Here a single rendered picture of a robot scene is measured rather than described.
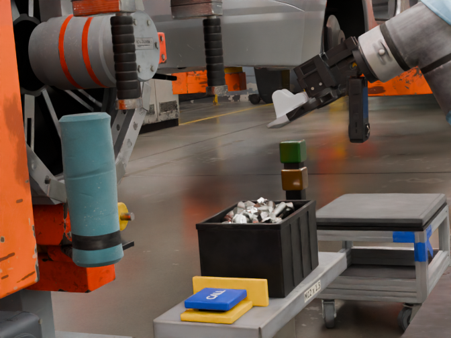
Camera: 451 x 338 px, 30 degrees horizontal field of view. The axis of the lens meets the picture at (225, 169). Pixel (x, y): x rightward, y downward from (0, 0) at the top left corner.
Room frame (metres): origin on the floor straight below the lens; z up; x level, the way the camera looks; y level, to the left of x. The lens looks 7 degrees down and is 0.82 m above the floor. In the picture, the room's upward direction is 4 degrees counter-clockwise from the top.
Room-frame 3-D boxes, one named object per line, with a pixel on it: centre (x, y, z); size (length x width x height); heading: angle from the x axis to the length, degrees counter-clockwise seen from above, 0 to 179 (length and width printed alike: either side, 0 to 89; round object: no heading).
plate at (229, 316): (1.19, 0.03, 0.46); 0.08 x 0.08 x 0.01; 65
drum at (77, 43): (1.57, 0.22, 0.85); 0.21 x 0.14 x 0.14; 65
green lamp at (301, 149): (1.52, -0.12, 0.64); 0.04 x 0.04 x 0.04; 65
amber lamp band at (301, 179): (1.52, -0.12, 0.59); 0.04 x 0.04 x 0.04; 65
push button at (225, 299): (1.19, 0.03, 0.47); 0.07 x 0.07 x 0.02; 65
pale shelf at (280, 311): (1.34, -0.04, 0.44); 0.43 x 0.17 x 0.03; 155
